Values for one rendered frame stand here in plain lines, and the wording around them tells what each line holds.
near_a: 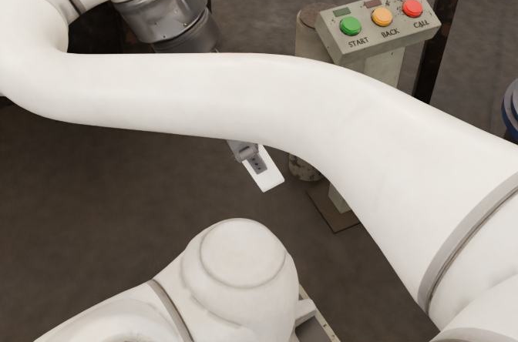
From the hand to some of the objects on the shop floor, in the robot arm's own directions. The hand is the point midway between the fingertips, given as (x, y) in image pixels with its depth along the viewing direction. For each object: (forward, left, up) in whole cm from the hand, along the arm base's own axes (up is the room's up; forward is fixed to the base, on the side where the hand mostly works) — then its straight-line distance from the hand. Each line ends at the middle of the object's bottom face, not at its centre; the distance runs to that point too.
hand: (259, 148), depth 77 cm
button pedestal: (+33, -46, -74) cm, 93 cm away
